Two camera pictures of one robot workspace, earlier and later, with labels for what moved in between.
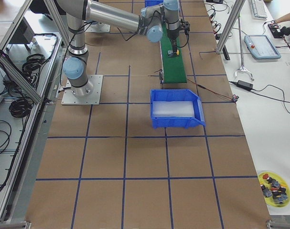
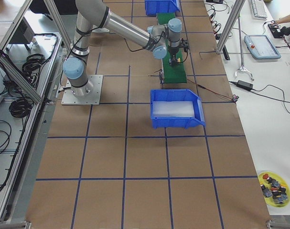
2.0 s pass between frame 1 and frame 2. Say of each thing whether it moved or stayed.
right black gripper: moved
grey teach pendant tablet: stayed
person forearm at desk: stayed
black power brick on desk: stayed
